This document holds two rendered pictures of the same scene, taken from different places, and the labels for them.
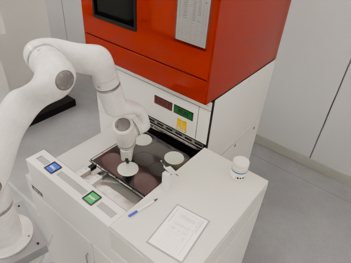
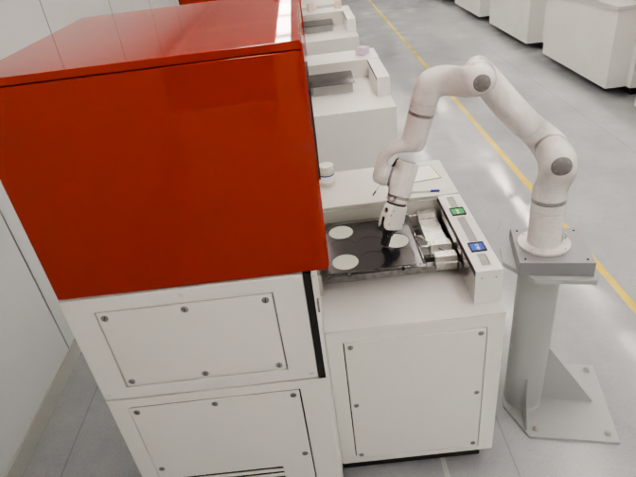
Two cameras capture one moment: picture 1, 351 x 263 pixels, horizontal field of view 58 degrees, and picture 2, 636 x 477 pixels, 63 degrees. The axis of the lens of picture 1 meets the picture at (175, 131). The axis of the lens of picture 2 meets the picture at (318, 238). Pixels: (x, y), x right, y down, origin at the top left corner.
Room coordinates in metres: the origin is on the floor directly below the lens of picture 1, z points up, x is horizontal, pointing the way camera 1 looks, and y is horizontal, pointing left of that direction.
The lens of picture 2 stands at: (2.31, 1.47, 2.05)
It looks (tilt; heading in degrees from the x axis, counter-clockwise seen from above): 32 degrees down; 236
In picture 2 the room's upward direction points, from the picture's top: 8 degrees counter-clockwise
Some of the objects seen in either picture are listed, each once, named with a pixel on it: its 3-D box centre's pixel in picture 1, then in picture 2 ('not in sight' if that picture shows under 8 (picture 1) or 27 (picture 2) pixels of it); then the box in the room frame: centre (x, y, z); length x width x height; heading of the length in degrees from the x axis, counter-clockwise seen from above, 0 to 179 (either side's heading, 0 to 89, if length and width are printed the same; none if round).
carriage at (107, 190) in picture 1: (105, 195); (435, 239); (0.94, 0.29, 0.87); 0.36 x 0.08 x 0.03; 54
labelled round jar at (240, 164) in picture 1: (239, 169); (326, 174); (1.02, -0.29, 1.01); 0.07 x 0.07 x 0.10
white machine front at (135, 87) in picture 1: (145, 106); (311, 251); (1.46, 0.17, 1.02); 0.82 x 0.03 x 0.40; 54
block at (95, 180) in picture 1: (93, 182); (440, 244); (0.98, 0.35, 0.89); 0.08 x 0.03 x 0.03; 144
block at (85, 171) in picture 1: (81, 174); (445, 256); (1.03, 0.42, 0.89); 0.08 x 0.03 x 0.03; 144
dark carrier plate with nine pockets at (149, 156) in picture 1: (143, 158); (370, 243); (1.16, 0.15, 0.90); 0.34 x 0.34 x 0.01; 54
